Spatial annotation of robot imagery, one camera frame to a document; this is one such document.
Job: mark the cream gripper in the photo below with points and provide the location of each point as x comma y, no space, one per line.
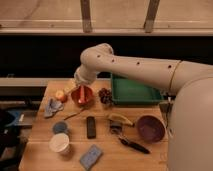
83,76

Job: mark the grey-blue towel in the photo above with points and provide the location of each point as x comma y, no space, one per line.
53,106

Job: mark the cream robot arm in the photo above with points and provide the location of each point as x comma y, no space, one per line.
190,125

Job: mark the green plastic tray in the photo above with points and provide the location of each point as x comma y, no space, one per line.
129,92

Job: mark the red bowl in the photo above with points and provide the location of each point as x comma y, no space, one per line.
88,95

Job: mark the red spoon in bowl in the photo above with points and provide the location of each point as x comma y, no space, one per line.
81,99

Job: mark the apple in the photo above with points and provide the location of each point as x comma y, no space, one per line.
61,96

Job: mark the brown twig utensil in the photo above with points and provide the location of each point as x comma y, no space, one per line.
73,115

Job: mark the bunch of dark grapes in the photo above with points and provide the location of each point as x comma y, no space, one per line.
105,96

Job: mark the black remote control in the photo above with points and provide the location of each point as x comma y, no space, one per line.
91,127

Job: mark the banana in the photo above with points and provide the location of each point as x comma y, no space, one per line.
120,118

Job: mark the white cup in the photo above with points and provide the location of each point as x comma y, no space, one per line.
60,144

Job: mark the blue sponge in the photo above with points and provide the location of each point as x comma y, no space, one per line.
89,158

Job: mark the black bag on floor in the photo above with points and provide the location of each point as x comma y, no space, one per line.
8,139

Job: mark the purple bowl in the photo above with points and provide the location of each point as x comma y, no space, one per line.
150,129

